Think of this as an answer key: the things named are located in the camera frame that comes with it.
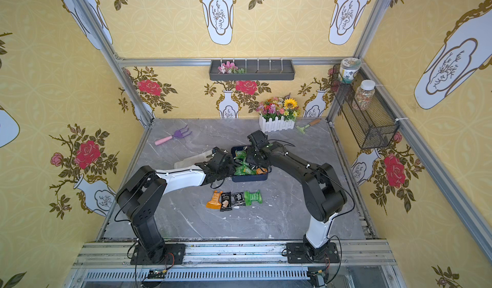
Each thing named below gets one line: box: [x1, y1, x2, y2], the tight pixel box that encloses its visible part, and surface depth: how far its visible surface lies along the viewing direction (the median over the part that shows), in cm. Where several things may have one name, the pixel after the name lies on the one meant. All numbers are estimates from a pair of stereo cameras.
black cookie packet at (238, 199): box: [231, 192, 246, 207], surface depth 89 cm
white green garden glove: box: [174, 149, 214, 169], surface depth 104 cm
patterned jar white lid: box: [338, 56, 362, 84], surface depth 87 cm
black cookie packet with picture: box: [219, 191, 232, 212], surface depth 89 cm
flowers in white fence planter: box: [256, 92, 301, 133], surface depth 108 cm
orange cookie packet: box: [205, 190, 223, 210], surface depth 89 cm
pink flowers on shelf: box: [217, 60, 245, 74], surface depth 89 cm
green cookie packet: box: [244, 189, 264, 207], surface depth 89 cm
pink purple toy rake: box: [154, 124, 193, 146], surface depth 115 cm
